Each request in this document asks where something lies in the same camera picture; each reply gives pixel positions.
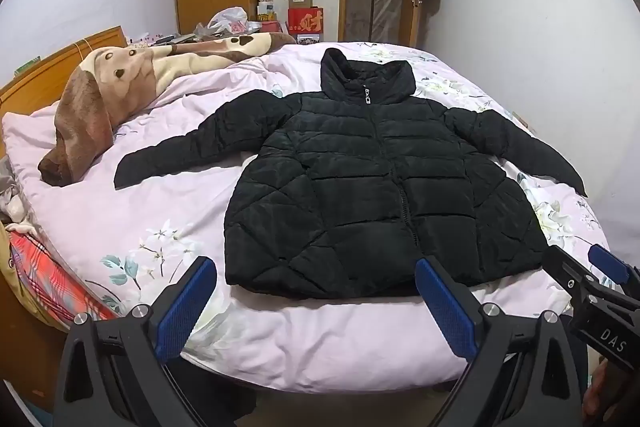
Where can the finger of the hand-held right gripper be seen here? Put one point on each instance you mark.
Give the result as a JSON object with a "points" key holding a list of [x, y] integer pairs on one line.
{"points": [[565, 264], [607, 263]]}

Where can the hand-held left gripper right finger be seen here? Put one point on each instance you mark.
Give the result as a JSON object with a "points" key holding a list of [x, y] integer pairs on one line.
{"points": [[445, 307]]}

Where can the pink floral duvet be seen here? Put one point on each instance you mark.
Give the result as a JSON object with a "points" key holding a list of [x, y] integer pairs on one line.
{"points": [[165, 217]]}

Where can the black puffer jacket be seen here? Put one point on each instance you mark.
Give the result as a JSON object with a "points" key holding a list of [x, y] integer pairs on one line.
{"points": [[370, 187]]}

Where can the grey white clothes pile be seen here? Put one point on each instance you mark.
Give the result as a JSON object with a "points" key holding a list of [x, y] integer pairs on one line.
{"points": [[10, 197]]}

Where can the white plastic bag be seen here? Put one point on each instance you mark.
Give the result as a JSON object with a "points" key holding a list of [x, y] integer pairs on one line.
{"points": [[230, 19]]}

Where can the brown spotted fleece blanket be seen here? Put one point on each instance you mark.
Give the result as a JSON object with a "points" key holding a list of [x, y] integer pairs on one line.
{"points": [[95, 107]]}

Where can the red plaid cloth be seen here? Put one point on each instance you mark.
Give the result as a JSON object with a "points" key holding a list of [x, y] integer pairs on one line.
{"points": [[50, 272]]}

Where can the wooden headboard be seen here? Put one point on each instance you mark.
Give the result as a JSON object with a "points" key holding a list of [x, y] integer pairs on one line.
{"points": [[45, 67]]}

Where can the red gift box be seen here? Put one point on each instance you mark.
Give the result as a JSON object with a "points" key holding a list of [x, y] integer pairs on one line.
{"points": [[305, 21]]}

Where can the person's right hand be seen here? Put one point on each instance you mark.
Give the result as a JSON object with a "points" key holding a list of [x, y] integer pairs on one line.
{"points": [[602, 389]]}

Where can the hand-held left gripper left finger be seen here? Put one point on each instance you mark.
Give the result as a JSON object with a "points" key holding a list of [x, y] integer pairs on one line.
{"points": [[182, 307]]}

